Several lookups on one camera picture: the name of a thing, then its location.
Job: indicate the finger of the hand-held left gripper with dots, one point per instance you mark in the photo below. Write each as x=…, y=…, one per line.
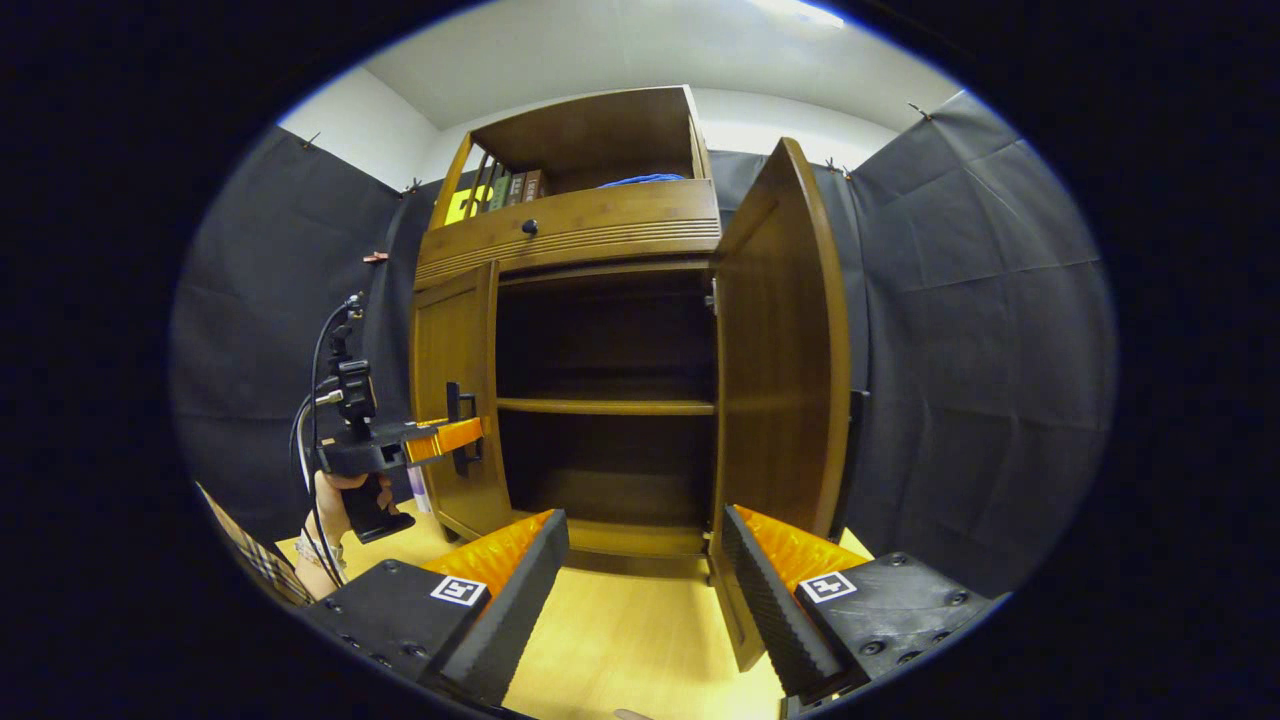
x=455, y=437

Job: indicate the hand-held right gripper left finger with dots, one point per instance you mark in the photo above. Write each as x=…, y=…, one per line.
x=510, y=610

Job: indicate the wooden drawer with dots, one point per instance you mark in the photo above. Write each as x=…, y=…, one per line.
x=600, y=225

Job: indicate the grey book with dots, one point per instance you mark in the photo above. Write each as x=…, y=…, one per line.
x=515, y=189

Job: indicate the wooden shoe cabinet door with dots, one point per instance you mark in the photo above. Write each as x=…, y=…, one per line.
x=775, y=350
x=445, y=340

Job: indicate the metal door hinge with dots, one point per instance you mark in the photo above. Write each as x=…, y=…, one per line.
x=712, y=297

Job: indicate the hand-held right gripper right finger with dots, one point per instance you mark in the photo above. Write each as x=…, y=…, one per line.
x=770, y=610

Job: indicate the blue cloth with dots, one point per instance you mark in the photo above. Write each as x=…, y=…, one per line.
x=640, y=181

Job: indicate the plaid sleeve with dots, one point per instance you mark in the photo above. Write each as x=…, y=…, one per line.
x=255, y=550

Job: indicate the green book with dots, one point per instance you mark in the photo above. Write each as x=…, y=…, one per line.
x=499, y=192

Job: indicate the wooden double-door shoe cabinet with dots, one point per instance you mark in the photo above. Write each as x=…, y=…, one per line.
x=600, y=225

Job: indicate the brown book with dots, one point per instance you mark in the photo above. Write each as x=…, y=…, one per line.
x=533, y=185

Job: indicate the blue purple book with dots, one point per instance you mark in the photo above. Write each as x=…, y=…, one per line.
x=420, y=490

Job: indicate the wooden inner shelf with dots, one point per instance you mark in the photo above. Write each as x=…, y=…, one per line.
x=605, y=406

